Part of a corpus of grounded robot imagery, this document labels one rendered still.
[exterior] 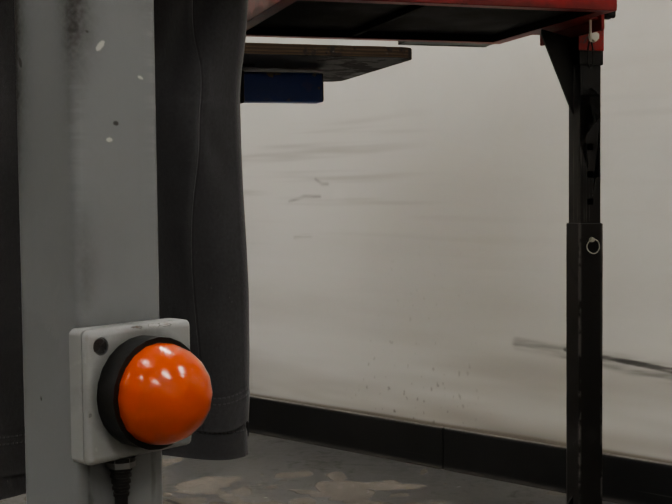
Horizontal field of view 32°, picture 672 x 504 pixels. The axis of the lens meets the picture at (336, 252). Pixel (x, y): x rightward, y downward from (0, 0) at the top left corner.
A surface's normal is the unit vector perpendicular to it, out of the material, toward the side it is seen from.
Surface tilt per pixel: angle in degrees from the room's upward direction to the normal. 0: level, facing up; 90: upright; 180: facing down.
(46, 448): 90
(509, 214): 90
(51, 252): 90
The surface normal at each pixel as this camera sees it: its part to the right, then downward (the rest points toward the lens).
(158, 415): 0.00, 0.22
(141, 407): -0.30, 0.21
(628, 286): -0.68, 0.04
